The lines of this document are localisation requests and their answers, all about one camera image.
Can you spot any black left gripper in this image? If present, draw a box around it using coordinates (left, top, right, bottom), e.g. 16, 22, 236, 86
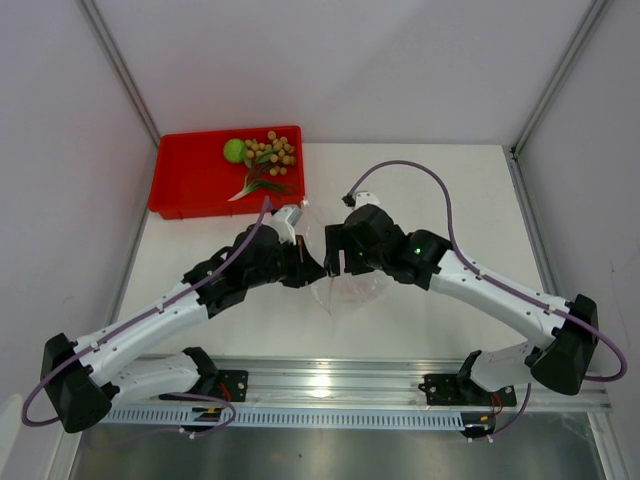
245, 235, 326, 289

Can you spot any clear pink-dotted zip bag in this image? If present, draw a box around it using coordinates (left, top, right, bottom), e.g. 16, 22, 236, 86
298, 199, 390, 317

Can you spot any yellow longan bunch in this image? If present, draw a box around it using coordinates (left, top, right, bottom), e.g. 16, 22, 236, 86
243, 130, 297, 179

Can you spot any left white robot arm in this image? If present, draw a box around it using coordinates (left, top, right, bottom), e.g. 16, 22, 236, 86
40, 225, 326, 433

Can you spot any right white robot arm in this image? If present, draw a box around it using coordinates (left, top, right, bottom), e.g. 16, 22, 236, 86
325, 204, 597, 404

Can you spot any green ball fruit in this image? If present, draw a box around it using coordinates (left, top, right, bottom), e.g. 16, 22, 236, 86
223, 138, 247, 164

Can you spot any red plastic tray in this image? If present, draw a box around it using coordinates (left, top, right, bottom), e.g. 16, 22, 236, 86
148, 125, 305, 220

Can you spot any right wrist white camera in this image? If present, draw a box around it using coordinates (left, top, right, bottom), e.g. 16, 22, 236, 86
342, 191, 380, 210

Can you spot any wrist white camera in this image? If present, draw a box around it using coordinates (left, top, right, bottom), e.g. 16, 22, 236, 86
268, 205, 303, 244
342, 191, 380, 210

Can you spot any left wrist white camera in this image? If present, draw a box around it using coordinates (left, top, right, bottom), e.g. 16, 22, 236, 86
268, 205, 303, 244

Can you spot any aluminium table rail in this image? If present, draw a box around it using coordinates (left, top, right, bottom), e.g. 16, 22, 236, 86
67, 354, 614, 414

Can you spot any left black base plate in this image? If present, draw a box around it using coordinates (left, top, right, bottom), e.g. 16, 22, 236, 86
202, 370, 249, 403

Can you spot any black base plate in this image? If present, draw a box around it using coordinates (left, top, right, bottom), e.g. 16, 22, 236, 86
202, 370, 249, 403
418, 373, 517, 407

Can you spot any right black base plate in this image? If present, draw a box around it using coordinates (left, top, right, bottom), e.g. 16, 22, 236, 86
418, 373, 517, 407

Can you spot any white slotted cable duct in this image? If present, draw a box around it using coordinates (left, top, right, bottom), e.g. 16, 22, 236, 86
101, 405, 465, 431

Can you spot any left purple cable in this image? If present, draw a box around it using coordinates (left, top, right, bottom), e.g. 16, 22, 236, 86
20, 195, 281, 429

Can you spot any left aluminium frame post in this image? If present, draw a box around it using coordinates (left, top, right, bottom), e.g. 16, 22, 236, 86
76, 0, 161, 148

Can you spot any aluminium frame post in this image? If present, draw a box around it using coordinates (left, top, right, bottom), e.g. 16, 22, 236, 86
510, 0, 613, 161
76, 0, 161, 148

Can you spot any right aluminium frame post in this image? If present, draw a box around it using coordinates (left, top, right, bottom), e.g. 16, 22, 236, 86
510, 0, 613, 161

